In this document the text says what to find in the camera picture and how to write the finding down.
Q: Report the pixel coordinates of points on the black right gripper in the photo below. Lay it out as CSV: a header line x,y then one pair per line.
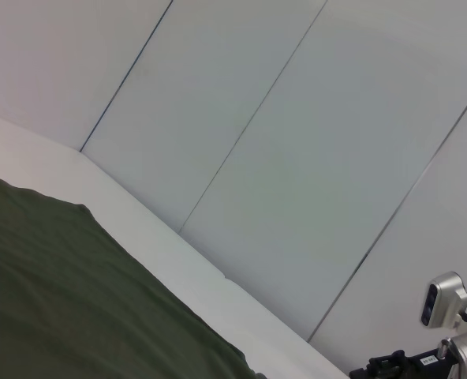
x,y
411,367

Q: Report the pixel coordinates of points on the dark green printed t-shirt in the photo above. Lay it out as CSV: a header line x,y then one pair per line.
x,y
60,296

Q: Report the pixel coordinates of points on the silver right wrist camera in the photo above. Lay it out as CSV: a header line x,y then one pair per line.
x,y
444,300

